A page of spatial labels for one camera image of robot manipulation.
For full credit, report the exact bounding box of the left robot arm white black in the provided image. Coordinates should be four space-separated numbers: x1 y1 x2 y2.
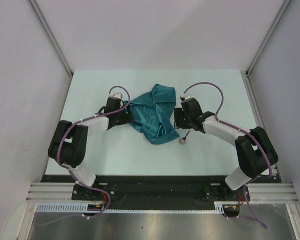
48 93 134 200

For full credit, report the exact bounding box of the aluminium corner post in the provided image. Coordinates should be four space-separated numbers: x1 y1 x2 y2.
26 0 74 79
245 0 294 77

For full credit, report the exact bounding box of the teal satin napkin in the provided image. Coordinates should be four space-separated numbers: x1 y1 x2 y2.
130 84 180 145

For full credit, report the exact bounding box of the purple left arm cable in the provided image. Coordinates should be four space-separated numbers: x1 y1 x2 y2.
57 85 131 223

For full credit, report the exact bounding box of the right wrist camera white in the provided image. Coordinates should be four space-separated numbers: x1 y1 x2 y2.
180 94 193 102

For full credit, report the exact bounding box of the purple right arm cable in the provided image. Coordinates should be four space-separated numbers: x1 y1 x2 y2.
183 81 268 230

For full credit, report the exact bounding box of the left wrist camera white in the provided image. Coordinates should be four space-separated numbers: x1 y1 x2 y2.
108 92 123 100

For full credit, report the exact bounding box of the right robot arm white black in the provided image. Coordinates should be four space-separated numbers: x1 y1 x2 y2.
174 95 279 201

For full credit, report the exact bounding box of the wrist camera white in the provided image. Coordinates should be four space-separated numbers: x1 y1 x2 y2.
180 94 193 102
108 92 123 100

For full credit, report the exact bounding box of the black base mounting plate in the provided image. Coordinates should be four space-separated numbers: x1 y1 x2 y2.
41 174 282 221

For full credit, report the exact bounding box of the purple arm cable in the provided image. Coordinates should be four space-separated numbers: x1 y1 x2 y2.
183 81 268 230
57 85 131 223

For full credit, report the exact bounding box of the wooden handled metal spoon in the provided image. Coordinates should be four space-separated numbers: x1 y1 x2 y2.
179 129 191 145

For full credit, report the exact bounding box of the white slotted cable duct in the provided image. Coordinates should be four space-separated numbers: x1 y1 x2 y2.
36 203 225 215

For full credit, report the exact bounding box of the right aluminium side rail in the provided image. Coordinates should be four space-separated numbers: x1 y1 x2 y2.
241 71 280 176

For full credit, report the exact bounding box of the right aluminium corner post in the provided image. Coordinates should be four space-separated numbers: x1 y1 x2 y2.
245 0 294 77

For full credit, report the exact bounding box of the left aluminium corner post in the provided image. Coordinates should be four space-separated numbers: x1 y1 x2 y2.
26 0 74 79

